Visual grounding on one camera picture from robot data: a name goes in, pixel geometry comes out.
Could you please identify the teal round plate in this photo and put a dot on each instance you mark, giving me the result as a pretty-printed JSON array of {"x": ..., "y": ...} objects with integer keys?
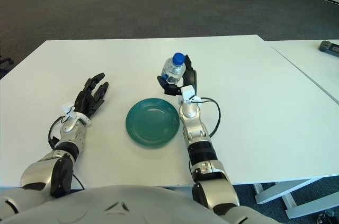
[{"x": 152, "y": 123}]

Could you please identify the dark grey handheld device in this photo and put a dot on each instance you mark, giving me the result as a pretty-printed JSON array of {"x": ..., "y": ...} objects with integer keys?
[{"x": 328, "y": 48}]

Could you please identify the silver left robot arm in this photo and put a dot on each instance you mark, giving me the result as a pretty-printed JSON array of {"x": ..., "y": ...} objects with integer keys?
[{"x": 43, "y": 169}]

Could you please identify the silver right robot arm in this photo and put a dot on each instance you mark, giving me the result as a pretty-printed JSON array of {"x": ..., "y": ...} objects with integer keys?
[{"x": 217, "y": 184}]

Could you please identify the black office chair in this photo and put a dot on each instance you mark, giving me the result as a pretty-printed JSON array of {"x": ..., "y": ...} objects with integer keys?
[{"x": 5, "y": 62}]

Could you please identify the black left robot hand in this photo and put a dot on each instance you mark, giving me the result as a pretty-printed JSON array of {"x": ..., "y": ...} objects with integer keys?
[{"x": 87, "y": 98}]

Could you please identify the white table frame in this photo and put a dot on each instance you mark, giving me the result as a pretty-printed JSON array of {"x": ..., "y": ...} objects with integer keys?
[{"x": 288, "y": 193}]

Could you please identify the clear bottle with blue cap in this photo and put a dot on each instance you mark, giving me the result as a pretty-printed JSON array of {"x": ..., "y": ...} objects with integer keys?
[{"x": 173, "y": 69}]

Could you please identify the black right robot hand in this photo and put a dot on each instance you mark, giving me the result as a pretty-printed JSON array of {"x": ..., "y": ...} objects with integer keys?
[{"x": 191, "y": 77}]

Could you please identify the grey robot torso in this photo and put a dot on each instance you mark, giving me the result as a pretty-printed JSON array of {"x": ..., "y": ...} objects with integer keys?
[{"x": 119, "y": 205}]

